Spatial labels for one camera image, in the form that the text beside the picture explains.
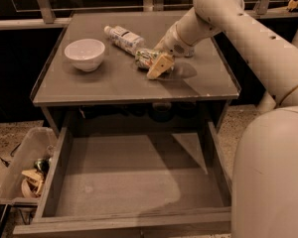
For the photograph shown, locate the clear plastic bottle white label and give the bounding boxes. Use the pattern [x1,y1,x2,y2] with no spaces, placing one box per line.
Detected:
[104,26,145,56]

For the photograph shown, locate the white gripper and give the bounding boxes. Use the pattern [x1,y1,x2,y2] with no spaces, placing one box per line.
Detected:
[147,23,195,79]

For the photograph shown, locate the open grey top drawer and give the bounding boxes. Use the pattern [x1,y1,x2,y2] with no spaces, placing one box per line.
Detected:
[14,123,231,238]

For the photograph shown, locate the grey cabinet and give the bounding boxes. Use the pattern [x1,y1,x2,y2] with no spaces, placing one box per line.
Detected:
[31,25,240,127]

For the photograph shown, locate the black cable on floor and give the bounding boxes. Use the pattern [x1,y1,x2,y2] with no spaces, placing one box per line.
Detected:
[0,142,22,168]

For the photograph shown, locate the white ceramic bowl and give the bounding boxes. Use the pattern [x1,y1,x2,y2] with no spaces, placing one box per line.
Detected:
[65,39,105,71]

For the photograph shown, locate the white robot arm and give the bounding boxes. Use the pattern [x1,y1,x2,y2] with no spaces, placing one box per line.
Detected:
[157,0,298,238]

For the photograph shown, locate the green object in bin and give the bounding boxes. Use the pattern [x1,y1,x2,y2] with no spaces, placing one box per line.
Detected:
[34,159,50,174]

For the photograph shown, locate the clear plastic storage bin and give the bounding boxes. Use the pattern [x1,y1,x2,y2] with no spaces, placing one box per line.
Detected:
[0,127,58,205]

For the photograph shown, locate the cream objects in bin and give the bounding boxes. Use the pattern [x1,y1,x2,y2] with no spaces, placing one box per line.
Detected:
[21,170,45,198]

